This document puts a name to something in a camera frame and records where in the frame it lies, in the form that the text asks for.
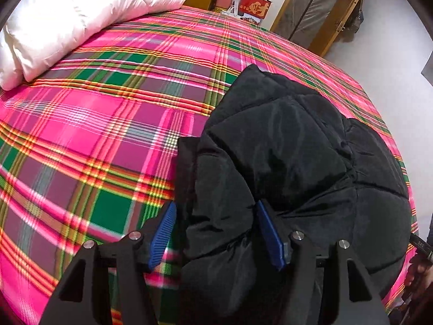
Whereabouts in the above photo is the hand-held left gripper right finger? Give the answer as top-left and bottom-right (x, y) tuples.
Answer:
(255, 200), (391, 325)

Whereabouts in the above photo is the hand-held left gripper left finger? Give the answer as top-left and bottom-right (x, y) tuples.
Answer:
(39, 201), (178, 325)

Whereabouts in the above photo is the black puffer jacket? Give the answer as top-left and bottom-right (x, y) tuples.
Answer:
(176, 64), (415, 325)

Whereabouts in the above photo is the person's right hand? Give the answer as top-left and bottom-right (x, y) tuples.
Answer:
(404, 260), (431, 289)

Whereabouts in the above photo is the pink plaid bed sheet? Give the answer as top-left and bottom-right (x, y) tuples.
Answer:
(0, 5), (420, 325)

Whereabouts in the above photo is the red gift box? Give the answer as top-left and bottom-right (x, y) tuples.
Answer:
(238, 0), (271, 24)

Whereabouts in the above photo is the white duvet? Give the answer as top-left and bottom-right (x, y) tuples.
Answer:
(0, 0), (188, 91)

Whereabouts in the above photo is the wooden framed door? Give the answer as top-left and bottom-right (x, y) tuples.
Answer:
(270, 0), (369, 57)

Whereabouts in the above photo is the dark hanging bag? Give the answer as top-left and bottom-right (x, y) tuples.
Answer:
(348, 5), (365, 34)

